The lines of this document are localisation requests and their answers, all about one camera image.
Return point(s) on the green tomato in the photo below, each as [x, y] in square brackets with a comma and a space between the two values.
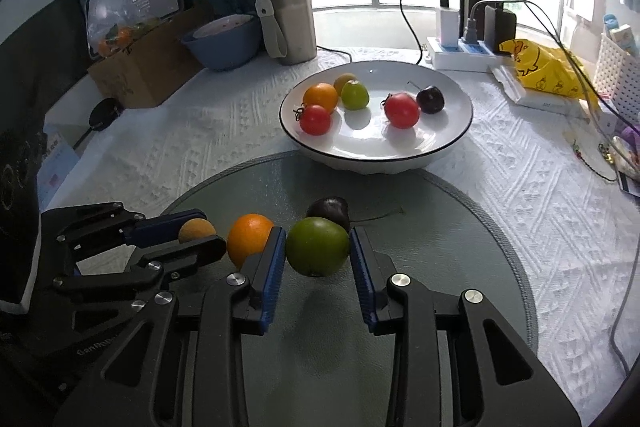
[355, 96]
[317, 247]

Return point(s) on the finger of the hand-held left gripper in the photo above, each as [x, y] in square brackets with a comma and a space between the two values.
[160, 226]
[190, 254]

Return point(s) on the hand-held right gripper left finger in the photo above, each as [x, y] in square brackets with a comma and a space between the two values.
[272, 277]

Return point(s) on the white bowl with dark rim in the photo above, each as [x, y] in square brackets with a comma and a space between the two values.
[370, 142]

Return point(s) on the dark cherry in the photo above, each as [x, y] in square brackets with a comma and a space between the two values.
[430, 100]

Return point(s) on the dark purple plum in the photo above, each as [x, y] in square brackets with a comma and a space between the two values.
[327, 209]

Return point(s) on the black round hand mirror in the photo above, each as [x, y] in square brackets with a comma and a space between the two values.
[103, 113]

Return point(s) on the white perforated basket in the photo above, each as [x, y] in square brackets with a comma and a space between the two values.
[620, 72]

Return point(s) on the small yellow round fruit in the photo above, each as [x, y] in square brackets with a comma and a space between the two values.
[343, 81]

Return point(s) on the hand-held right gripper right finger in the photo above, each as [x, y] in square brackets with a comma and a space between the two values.
[360, 277]

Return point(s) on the large red tomato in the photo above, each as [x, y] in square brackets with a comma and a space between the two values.
[402, 111]

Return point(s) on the black charger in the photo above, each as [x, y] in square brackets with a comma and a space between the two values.
[502, 27]

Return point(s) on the brown cardboard box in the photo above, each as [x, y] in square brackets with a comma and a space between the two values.
[150, 67]

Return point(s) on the yellow plastic bag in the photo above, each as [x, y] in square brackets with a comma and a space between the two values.
[545, 72]

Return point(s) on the white power strip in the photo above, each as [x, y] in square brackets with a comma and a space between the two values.
[465, 52]

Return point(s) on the small tan round fruit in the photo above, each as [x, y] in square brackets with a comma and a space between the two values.
[196, 228]

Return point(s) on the clear plastic bag of oranges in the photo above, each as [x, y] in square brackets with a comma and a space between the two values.
[107, 12]

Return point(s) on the white tissue packet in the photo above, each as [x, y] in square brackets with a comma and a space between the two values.
[540, 102]

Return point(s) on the orange citrus fruit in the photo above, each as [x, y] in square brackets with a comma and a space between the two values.
[320, 97]
[250, 238]

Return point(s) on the blue bowl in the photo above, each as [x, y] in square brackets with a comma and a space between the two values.
[225, 49]

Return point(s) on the small red tomato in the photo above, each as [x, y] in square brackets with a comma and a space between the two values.
[315, 119]

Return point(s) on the white charger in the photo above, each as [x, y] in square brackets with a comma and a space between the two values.
[447, 24]

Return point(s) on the grey round placemat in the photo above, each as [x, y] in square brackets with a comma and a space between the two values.
[450, 257]

